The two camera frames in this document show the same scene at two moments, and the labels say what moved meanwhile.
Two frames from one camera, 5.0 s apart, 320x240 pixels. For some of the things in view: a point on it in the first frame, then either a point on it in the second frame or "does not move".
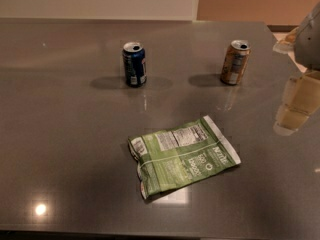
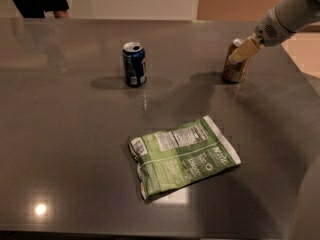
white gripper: (309, 43) to (269, 32)
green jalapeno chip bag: (180, 155) does not move
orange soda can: (235, 61) does not move
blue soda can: (135, 64) does not move
